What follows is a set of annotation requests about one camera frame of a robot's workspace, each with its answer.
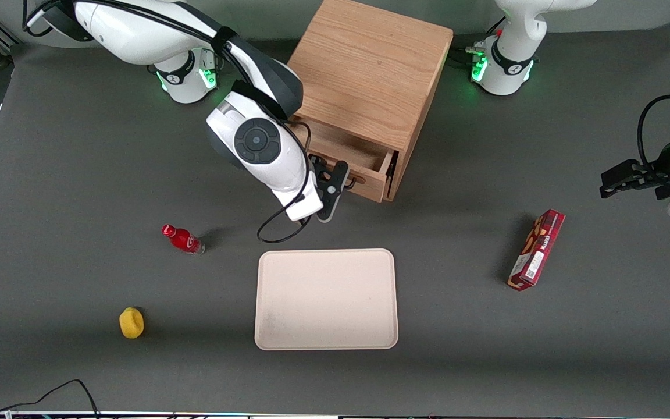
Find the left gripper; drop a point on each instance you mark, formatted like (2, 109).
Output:
(658, 174)

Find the beige rectangular tray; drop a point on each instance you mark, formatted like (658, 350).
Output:
(326, 299)

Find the yellow lemon-shaped object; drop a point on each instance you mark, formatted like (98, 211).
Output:
(131, 323)

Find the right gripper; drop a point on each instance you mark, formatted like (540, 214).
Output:
(314, 160)

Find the red snack box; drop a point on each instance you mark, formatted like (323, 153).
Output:
(538, 250)

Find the small red bottle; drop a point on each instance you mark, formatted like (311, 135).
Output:
(184, 239)

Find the wooden two-drawer cabinet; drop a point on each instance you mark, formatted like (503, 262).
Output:
(370, 64)

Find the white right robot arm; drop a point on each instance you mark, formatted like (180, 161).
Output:
(137, 35)

